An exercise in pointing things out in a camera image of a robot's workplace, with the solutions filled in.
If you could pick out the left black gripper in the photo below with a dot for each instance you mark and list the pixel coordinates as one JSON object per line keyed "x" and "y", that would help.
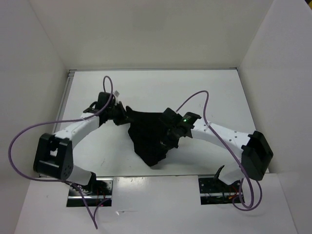
{"x": 123, "y": 114}

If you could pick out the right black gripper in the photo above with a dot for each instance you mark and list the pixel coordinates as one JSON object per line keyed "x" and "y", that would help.
{"x": 167, "y": 142}

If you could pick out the black skirt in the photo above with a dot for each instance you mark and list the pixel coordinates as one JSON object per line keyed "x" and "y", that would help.
{"x": 148, "y": 134}

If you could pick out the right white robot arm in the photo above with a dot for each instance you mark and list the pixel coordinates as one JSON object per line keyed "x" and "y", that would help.
{"x": 252, "y": 151}

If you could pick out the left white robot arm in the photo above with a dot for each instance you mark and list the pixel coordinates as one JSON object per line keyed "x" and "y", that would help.
{"x": 54, "y": 156}

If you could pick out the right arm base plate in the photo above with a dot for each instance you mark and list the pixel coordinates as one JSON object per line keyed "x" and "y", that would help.
{"x": 216, "y": 192}

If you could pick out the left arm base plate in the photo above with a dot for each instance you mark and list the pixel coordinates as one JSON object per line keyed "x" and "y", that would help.
{"x": 99, "y": 195}

